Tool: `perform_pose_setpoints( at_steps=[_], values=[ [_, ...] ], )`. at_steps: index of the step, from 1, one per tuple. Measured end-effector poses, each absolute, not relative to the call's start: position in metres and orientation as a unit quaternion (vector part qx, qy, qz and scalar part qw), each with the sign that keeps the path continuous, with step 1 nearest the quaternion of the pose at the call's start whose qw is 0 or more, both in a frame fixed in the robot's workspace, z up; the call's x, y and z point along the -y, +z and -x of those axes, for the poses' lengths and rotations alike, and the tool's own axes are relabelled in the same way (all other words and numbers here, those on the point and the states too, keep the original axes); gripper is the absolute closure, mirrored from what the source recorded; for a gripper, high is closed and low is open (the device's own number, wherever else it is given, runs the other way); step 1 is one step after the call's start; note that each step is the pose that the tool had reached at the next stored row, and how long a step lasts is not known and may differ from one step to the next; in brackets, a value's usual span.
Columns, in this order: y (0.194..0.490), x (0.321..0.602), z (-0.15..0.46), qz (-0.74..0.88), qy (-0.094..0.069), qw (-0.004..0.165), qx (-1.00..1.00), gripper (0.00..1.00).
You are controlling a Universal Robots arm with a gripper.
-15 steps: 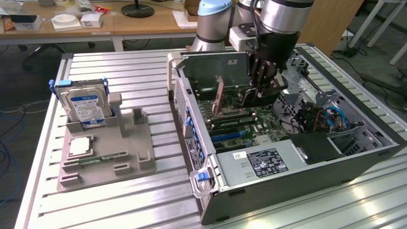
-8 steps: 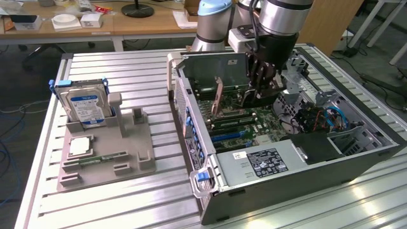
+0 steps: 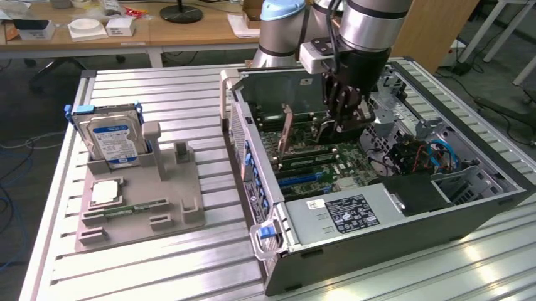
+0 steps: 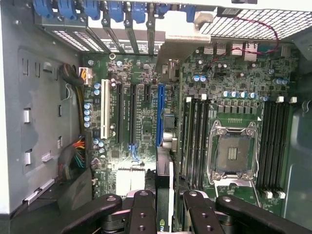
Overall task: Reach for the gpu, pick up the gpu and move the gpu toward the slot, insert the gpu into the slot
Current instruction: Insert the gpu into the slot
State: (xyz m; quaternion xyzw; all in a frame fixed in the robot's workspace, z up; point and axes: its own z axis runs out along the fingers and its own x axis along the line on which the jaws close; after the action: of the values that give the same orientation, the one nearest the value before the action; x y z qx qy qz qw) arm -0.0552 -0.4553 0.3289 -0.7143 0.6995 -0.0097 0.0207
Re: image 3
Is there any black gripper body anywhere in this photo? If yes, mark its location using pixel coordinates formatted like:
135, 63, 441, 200
323, 46, 393, 93

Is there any graphics card with metal bracket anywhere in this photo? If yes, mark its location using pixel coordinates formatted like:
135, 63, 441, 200
274, 102, 365, 157

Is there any blue expansion slot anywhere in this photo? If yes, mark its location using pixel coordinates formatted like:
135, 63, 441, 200
278, 171, 317, 186

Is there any metal disk bay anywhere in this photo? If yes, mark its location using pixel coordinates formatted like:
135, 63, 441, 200
362, 70, 420, 145

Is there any green motherboard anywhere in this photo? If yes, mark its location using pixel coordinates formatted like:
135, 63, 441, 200
253, 106, 389, 201

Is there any black RAM stick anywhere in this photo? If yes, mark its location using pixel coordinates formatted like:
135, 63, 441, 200
277, 150, 338, 169

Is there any wooden cabinet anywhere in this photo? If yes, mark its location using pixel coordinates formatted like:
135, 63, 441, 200
386, 0, 481, 73

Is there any brown cardboard box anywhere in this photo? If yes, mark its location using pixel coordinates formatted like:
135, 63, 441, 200
242, 0, 265, 29

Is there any white paper stack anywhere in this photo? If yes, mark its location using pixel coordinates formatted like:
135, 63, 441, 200
227, 14, 263, 38

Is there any grey power supply unit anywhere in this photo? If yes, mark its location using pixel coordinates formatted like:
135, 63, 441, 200
283, 183, 408, 245

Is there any metal drive cage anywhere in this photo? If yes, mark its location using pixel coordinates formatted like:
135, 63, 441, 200
430, 164, 505, 206

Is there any open black PC case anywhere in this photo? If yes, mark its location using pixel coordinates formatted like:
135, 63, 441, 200
219, 61, 536, 297

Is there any wooden desk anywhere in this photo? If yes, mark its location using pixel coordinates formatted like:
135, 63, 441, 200
0, 0, 378, 68

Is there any black lamp base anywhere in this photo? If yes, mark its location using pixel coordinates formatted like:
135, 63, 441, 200
159, 0, 206, 24

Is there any grey parts rack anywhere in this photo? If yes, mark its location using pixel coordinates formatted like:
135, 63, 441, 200
73, 120, 207, 253

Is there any hard disk in blue caddy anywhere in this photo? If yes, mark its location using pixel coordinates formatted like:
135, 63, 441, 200
63, 102, 146, 172

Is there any small white labelled box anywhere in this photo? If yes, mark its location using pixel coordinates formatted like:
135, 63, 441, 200
104, 17, 138, 37

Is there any green RAM stick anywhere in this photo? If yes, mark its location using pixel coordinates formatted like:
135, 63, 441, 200
102, 202, 154, 218

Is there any silver CPU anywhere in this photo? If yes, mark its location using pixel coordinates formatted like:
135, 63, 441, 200
91, 181, 120, 208

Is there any white round holder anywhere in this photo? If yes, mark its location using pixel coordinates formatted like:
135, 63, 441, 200
67, 18, 108, 42

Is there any black chair base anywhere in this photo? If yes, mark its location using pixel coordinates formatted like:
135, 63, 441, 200
24, 58, 87, 93

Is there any white box with dark lid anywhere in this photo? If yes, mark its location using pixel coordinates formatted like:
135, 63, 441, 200
12, 19, 56, 41

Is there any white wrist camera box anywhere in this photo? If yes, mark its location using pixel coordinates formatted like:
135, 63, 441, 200
299, 36, 341, 75

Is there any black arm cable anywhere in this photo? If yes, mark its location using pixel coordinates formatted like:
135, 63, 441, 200
325, 0, 342, 73

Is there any red wire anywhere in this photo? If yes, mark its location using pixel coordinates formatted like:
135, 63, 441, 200
412, 142, 432, 172

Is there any blue wire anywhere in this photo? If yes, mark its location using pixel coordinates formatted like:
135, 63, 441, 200
430, 137, 461, 173

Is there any white table frame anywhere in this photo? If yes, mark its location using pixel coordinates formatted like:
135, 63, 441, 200
458, 0, 536, 85

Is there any blue floor cable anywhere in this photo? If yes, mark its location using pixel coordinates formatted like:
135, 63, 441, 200
0, 147, 35, 270

